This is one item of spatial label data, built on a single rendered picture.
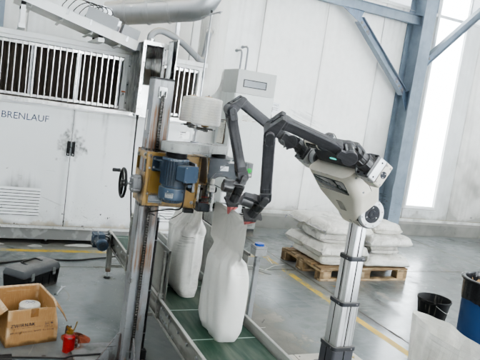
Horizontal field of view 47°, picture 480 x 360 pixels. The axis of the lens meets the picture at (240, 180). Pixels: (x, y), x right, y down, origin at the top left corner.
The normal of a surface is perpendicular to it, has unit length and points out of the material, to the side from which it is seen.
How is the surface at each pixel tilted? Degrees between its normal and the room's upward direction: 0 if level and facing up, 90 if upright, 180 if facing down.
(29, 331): 90
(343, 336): 90
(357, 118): 90
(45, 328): 90
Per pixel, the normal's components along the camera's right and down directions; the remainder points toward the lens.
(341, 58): 0.39, 0.17
